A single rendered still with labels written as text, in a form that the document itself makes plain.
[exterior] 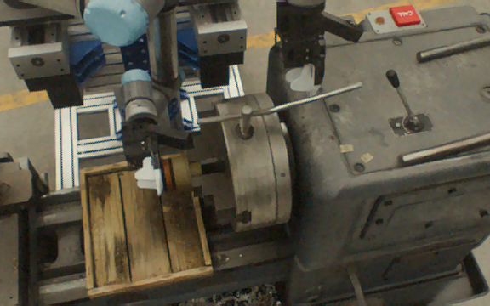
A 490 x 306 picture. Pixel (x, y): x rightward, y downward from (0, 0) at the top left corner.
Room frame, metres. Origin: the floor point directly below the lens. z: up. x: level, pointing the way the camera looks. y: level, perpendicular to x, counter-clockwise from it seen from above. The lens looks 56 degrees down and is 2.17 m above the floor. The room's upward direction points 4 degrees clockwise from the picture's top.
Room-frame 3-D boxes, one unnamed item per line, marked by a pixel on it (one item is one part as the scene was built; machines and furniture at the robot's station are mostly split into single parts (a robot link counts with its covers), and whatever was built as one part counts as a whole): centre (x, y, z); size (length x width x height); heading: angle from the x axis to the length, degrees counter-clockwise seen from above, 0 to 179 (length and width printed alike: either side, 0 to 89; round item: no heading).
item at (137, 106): (0.82, 0.29, 1.08); 0.08 x 0.05 x 0.08; 106
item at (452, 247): (0.83, -0.35, 0.43); 0.60 x 0.48 x 0.86; 106
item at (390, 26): (1.03, -0.32, 1.23); 0.13 x 0.08 x 0.05; 106
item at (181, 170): (0.66, 0.17, 1.08); 0.09 x 0.09 x 0.09; 16
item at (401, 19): (1.04, -0.34, 1.26); 0.06 x 0.06 x 0.02; 16
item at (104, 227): (0.63, 0.28, 0.89); 0.36 x 0.30 x 0.04; 16
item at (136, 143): (0.74, 0.28, 1.08); 0.12 x 0.09 x 0.08; 16
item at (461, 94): (0.83, -0.35, 1.06); 0.59 x 0.48 x 0.39; 106
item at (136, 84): (0.89, 0.31, 1.08); 0.11 x 0.08 x 0.09; 16
